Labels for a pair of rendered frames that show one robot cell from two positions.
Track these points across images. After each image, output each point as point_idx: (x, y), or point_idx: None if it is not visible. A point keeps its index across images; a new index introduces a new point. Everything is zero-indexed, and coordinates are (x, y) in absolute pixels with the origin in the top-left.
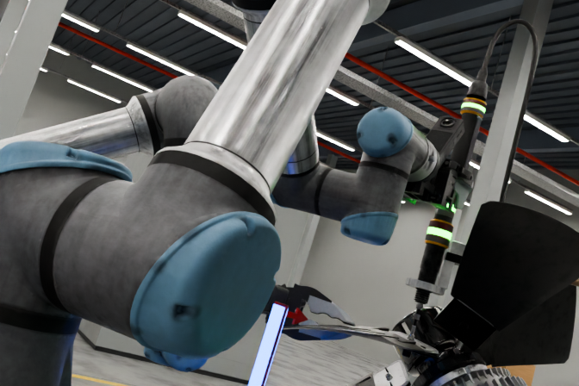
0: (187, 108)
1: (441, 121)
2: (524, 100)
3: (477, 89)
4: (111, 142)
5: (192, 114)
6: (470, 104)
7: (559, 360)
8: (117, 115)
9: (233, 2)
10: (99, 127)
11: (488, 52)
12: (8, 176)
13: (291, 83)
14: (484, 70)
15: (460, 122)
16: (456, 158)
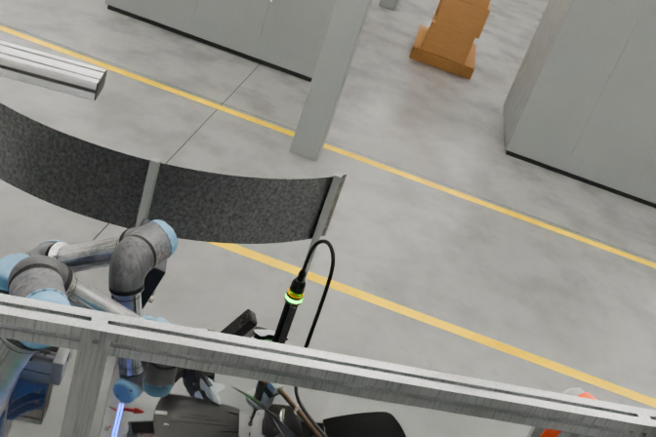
0: (112, 272)
1: (242, 315)
2: (318, 305)
3: (292, 286)
4: (108, 261)
5: (113, 276)
6: (286, 297)
7: None
8: (110, 246)
9: None
10: (102, 252)
11: (306, 258)
12: None
13: None
14: (301, 272)
15: (247, 322)
16: (276, 328)
